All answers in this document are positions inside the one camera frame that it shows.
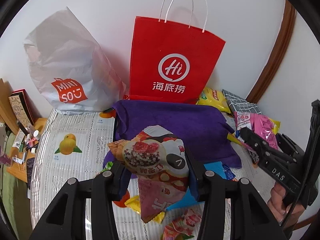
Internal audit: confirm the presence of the pink yellow snack packet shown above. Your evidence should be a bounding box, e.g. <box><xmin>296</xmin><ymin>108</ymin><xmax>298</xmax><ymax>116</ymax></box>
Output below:
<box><xmin>227</xmin><ymin>112</ymin><xmax>280</xmax><ymax>165</ymax></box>

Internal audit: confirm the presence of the pink panda snack packet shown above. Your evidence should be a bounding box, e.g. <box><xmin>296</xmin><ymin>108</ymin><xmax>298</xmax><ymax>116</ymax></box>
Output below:
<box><xmin>108</xmin><ymin>125</ymin><xmax>189</xmax><ymax>223</ymax></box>

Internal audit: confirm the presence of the red fruit jelly packet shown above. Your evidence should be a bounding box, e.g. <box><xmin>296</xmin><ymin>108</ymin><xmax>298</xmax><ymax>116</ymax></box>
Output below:
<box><xmin>161</xmin><ymin>209</ymin><xmax>202</xmax><ymax>240</ymax></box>

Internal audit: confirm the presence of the person's right hand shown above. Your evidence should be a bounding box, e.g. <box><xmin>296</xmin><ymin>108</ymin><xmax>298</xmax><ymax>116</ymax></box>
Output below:
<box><xmin>267</xmin><ymin>182</ymin><xmax>305</xmax><ymax>228</ymax></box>

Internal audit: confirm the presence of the blue tissue pack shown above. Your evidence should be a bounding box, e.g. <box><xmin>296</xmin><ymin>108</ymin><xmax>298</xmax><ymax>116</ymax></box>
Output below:
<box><xmin>165</xmin><ymin>161</ymin><xmax>237</xmax><ymax>212</ymax></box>

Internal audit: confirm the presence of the fruit-print table cover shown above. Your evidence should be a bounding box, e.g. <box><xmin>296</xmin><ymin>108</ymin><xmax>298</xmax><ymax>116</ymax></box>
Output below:
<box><xmin>30</xmin><ymin>109</ymin><xmax>274</xmax><ymax>239</ymax></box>

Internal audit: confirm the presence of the purple cloth-lined basket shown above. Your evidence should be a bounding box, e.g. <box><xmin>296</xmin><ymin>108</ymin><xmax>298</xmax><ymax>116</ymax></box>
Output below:
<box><xmin>112</xmin><ymin>100</ymin><xmax>242</xmax><ymax>168</ymax></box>

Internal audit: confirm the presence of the yellow chips bag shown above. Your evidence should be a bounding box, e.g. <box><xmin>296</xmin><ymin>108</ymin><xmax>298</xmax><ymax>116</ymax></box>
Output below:
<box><xmin>196</xmin><ymin>87</ymin><xmax>231</xmax><ymax>114</ymax></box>

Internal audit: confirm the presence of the dark patterned book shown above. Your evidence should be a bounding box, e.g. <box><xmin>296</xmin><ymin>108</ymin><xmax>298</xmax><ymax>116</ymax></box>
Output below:
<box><xmin>9</xmin><ymin>89</ymin><xmax>34</xmax><ymax>127</ymax></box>

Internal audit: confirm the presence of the white Miniso plastic bag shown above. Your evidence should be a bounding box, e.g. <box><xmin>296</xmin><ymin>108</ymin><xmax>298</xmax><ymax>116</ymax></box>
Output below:
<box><xmin>23</xmin><ymin>8</ymin><xmax>126</xmax><ymax>115</ymax></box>

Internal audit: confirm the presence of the red Haidilao paper bag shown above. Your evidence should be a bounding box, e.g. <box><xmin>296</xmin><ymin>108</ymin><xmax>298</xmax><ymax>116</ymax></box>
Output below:
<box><xmin>129</xmin><ymin>16</ymin><xmax>225</xmax><ymax>104</ymax></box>

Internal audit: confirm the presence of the brown wooden door frame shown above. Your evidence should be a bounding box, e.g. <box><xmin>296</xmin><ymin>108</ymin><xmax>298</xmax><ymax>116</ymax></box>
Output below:
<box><xmin>246</xmin><ymin>0</ymin><xmax>297</xmax><ymax>103</ymax></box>

